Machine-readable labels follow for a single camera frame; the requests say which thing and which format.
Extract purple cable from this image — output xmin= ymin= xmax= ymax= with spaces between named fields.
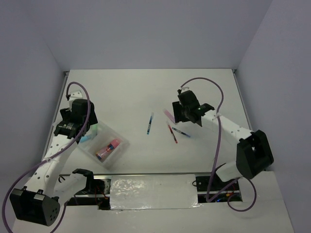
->
xmin=179 ymin=77 xmax=258 ymax=212
xmin=2 ymin=82 xmax=92 ymax=233

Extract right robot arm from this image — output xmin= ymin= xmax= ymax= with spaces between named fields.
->
xmin=172 ymin=90 xmax=274 ymax=190

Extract pink highlighter in container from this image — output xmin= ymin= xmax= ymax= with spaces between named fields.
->
xmin=106 ymin=139 xmax=121 ymax=152

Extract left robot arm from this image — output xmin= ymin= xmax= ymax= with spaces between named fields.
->
xmin=9 ymin=99 xmax=98 ymax=226

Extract right table rail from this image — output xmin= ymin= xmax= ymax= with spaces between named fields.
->
xmin=232 ymin=69 xmax=264 ymax=170

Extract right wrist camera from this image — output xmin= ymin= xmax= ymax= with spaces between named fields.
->
xmin=177 ymin=86 xmax=190 ymax=94

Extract blue highlighter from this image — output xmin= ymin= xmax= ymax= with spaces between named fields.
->
xmin=80 ymin=135 xmax=94 ymax=143

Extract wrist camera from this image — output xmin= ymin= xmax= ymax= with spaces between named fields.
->
xmin=177 ymin=86 xmax=190 ymax=94
xmin=66 ymin=90 xmax=83 ymax=101

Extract clear plastic container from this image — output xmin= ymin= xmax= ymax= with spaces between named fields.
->
xmin=73 ymin=121 xmax=130 ymax=171

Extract green highlighter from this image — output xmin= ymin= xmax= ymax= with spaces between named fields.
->
xmin=91 ymin=124 xmax=98 ymax=135

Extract red pen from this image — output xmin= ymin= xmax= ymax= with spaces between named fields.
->
xmin=166 ymin=121 xmax=178 ymax=144

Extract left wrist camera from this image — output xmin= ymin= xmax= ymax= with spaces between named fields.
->
xmin=66 ymin=90 xmax=83 ymax=101

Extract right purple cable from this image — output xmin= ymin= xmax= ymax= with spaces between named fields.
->
xmin=179 ymin=77 xmax=258 ymax=212

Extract blue pen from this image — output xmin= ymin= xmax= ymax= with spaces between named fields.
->
xmin=147 ymin=112 xmax=154 ymax=135
xmin=172 ymin=127 xmax=191 ymax=138

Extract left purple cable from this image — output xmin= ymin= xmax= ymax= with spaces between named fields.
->
xmin=2 ymin=82 xmax=92 ymax=233

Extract pink highlighter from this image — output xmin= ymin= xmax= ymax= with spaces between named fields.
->
xmin=106 ymin=139 xmax=121 ymax=152
xmin=163 ymin=109 xmax=176 ymax=124

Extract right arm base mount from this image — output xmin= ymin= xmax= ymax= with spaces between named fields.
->
xmin=192 ymin=176 xmax=242 ymax=203

